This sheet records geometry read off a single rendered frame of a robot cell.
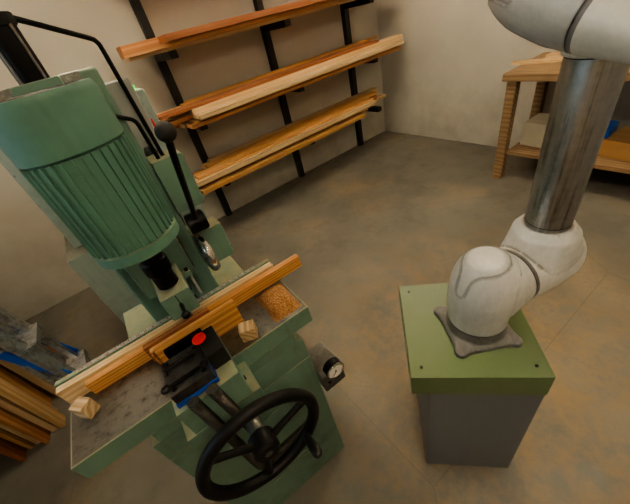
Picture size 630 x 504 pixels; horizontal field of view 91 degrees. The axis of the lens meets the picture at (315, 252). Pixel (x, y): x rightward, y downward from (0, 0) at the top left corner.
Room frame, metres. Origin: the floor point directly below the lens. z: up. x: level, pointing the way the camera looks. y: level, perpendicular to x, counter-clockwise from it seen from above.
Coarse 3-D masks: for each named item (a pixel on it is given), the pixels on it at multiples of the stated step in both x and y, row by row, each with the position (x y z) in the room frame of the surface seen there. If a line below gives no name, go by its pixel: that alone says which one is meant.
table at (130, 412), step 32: (288, 288) 0.67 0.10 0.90; (256, 320) 0.58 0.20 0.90; (288, 320) 0.55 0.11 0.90; (256, 352) 0.50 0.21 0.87; (128, 384) 0.48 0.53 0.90; (160, 384) 0.46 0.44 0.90; (256, 384) 0.41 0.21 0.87; (96, 416) 0.42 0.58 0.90; (128, 416) 0.40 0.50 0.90; (160, 416) 0.39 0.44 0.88; (224, 416) 0.36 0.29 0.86; (96, 448) 0.35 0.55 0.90; (128, 448) 0.35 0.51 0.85
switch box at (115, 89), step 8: (128, 80) 0.93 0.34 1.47; (112, 88) 0.91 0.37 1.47; (120, 88) 0.92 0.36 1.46; (128, 88) 0.92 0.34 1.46; (112, 96) 0.90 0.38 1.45; (120, 96) 0.91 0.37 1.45; (136, 96) 0.93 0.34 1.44; (120, 104) 0.91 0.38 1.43; (128, 104) 0.92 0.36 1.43; (136, 104) 0.92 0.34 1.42; (128, 112) 0.91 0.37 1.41; (144, 112) 0.93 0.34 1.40; (136, 128) 0.91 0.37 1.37; (144, 128) 0.92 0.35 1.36; (152, 128) 0.93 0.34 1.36; (136, 136) 0.91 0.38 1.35; (144, 144) 0.91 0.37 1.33
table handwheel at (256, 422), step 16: (256, 400) 0.33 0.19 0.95; (272, 400) 0.33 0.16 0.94; (288, 400) 0.33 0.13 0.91; (304, 400) 0.35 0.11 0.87; (240, 416) 0.30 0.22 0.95; (256, 416) 0.30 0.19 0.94; (288, 416) 0.34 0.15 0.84; (224, 432) 0.28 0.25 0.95; (256, 432) 0.32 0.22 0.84; (272, 432) 0.32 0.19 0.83; (304, 432) 0.34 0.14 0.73; (208, 448) 0.27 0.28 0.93; (240, 448) 0.29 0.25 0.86; (256, 448) 0.29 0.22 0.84; (272, 448) 0.29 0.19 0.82; (288, 448) 0.33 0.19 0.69; (208, 464) 0.25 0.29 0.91; (272, 464) 0.31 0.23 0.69; (288, 464) 0.30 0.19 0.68; (208, 480) 0.25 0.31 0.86; (256, 480) 0.28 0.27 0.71; (208, 496) 0.24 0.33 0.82; (224, 496) 0.24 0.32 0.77; (240, 496) 0.25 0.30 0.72
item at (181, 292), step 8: (176, 272) 0.65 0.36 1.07; (184, 280) 0.61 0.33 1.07; (176, 288) 0.59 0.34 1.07; (184, 288) 0.58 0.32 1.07; (160, 296) 0.57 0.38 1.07; (168, 296) 0.57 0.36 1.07; (176, 296) 0.57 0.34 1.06; (184, 296) 0.57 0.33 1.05; (192, 296) 0.58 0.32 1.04; (168, 304) 0.56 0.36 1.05; (176, 304) 0.56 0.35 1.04; (184, 304) 0.57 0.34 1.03; (192, 304) 0.58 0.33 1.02; (168, 312) 0.55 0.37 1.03; (176, 312) 0.56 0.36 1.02
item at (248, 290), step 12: (288, 264) 0.74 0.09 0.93; (300, 264) 0.75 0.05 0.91; (264, 276) 0.70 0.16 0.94; (276, 276) 0.72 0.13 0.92; (240, 288) 0.68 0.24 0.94; (252, 288) 0.68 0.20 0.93; (264, 288) 0.69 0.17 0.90; (228, 300) 0.65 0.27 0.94; (240, 300) 0.66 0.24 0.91; (120, 360) 0.53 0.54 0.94; (132, 360) 0.53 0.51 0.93; (144, 360) 0.54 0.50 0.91; (108, 372) 0.50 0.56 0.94; (120, 372) 0.51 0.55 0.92; (96, 384) 0.49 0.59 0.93; (108, 384) 0.50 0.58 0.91
